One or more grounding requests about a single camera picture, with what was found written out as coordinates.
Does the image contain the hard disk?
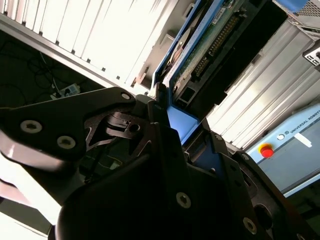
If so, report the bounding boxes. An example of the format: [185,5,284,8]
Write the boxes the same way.
[149,0,290,177]

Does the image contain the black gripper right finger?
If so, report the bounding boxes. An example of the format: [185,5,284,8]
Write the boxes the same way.
[200,119,320,240]

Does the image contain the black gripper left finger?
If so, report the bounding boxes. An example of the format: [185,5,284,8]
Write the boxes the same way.
[0,83,195,214]

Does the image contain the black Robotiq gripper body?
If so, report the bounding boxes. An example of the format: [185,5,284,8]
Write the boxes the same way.
[47,149,252,240]

